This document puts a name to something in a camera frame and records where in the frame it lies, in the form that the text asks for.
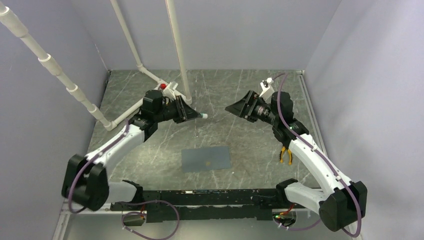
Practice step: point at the grey envelope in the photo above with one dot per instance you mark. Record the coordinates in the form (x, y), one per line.
(205, 159)

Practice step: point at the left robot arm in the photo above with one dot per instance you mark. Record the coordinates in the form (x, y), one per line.
(86, 183)

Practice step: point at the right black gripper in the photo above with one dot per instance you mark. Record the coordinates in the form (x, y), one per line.
(240, 108)

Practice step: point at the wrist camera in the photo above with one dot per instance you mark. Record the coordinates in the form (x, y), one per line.
(266, 89)
(169, 90)

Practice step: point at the white pvc pipe frame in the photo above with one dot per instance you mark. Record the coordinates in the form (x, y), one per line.
(58, 48)

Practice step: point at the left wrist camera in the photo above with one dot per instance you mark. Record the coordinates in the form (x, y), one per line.
(169, 90)

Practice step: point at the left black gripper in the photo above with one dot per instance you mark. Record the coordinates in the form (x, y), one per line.
(184, 112)

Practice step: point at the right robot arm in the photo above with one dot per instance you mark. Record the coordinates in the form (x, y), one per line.
(339, 202)

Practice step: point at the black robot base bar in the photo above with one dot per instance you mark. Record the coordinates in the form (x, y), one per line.
(261, 204)

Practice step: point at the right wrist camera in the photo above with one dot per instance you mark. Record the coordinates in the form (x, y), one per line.
(266, 89)

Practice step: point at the yellow handled pliers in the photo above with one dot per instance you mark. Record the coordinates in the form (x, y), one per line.
(285, 152)

